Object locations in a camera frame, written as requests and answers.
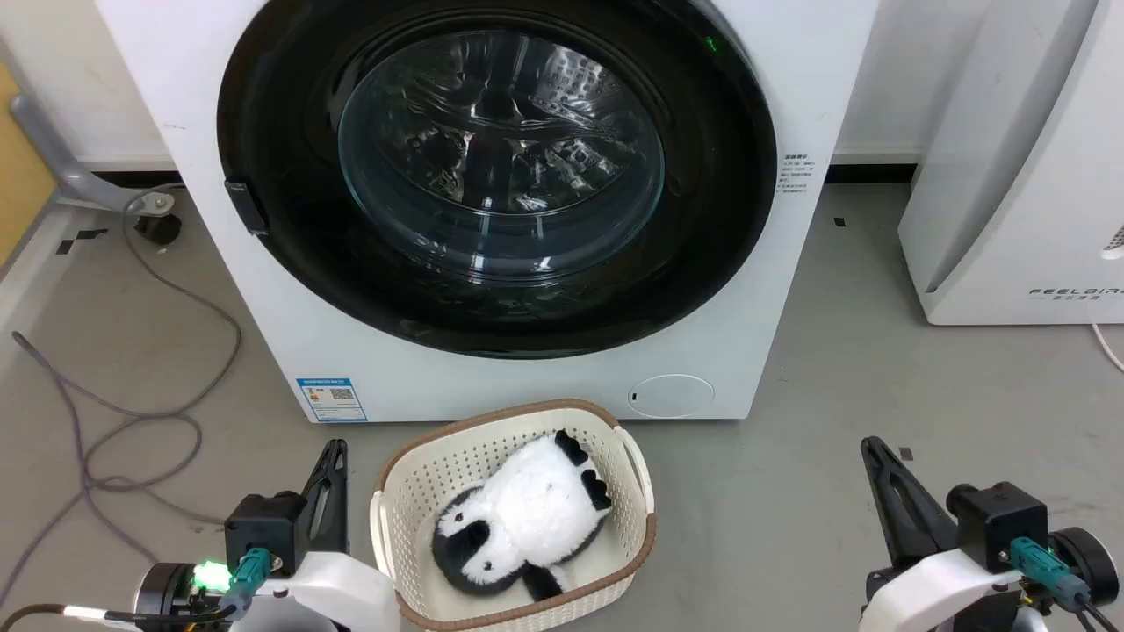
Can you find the light wooden cabinet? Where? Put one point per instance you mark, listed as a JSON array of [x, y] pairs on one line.
[[19, 167]]

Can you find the blue energy label sticker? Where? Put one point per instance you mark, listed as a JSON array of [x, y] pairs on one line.
[[332, 399]]

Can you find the white front-load washing machine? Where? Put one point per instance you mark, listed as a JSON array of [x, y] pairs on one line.
[[518, 386]]

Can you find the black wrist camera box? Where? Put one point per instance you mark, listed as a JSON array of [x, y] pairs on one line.
[[1001, 522], [263, 531]]

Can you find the black round washer door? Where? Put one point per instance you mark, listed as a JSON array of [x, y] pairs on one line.
[[702, 237]]

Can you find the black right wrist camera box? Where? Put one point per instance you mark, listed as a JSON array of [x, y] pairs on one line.
[[1001, 522]]

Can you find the black caster foot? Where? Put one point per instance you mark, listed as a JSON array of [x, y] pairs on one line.
[[158, 226]]

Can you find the black wrist motor cylinder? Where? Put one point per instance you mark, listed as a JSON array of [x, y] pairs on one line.
[[1093, 562], [167, 588]]

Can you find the cream plastic laundry basket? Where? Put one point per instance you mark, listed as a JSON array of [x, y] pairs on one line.
[[421, 483]]

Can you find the black and white panda plush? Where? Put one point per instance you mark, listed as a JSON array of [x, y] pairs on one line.
[[536, 513]]

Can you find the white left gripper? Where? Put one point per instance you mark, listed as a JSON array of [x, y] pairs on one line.
[[342, 597]]

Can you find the round white filter cover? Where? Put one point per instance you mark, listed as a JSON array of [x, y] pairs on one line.
[[672, 395]]

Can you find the white air purifier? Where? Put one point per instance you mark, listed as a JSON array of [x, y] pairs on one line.
[[1019, 175]]

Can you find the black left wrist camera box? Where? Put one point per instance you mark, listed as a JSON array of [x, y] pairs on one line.
[[263, 531]]

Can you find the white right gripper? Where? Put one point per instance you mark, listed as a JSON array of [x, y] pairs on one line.
[[940, 592]]

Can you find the small printed text sticker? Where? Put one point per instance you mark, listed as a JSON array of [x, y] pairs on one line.
[[796, 178]]

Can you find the black right wrist motor cylinder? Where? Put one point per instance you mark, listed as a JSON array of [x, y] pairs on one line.
[[1093, 562]]

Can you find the black left wrist motor cylinder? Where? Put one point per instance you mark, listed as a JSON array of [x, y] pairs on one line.
[[167, 588]]

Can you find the grey metal stand leg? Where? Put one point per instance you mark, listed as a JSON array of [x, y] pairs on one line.
[[61, 158]]

